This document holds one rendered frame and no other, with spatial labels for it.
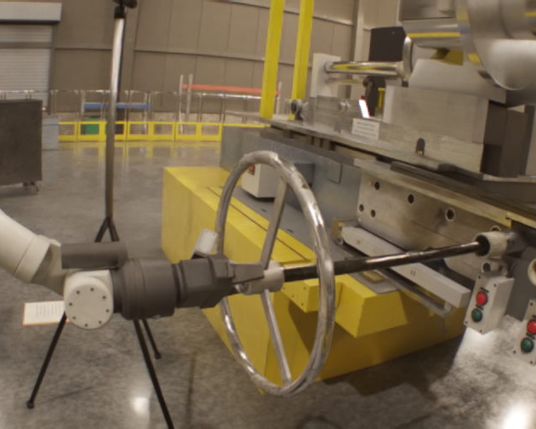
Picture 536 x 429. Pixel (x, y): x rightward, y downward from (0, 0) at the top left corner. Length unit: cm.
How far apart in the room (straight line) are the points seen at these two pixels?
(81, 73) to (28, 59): 171
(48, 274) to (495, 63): 97
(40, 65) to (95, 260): 1296
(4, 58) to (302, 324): 1267
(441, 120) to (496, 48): 38
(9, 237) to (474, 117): 113
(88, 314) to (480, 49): 89
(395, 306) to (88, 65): 1266
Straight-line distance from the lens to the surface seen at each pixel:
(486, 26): 102
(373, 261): 79
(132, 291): 58
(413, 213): 148
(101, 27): 1363
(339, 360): 191
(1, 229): 58
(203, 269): 61
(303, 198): 54
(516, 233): 116
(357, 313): 136
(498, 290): 115
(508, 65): 109
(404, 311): 149
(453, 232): 137
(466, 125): 128
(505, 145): 142
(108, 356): 198
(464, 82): 138
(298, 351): 174
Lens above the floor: 114
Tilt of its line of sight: 16 degrees down
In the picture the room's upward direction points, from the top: 6 degrees clockwise
